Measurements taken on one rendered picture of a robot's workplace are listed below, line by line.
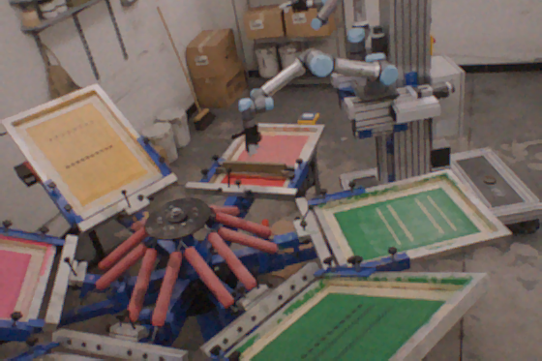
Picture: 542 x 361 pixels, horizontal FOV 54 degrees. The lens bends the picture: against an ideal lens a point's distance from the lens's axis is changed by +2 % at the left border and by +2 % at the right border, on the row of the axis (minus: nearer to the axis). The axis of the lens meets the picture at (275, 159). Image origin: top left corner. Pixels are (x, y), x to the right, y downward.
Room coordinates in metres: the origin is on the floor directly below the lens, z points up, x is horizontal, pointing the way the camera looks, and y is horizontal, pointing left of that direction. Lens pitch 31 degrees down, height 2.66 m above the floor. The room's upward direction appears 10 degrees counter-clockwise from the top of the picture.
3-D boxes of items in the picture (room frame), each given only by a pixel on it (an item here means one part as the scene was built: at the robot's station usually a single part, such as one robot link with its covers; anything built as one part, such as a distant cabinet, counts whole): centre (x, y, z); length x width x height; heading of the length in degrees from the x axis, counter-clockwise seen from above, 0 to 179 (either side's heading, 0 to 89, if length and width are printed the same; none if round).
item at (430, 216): (2.01, -0.42, 1.05); 1.08 x 0.61 x 0.23; 96
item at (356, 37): (3.45, -0.70, 1.42); 0.13 x 0.12 x 0.14; 155
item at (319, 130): (2.88, 0.05, 0.97); 0.79 x 0.58 x 0.04; 156
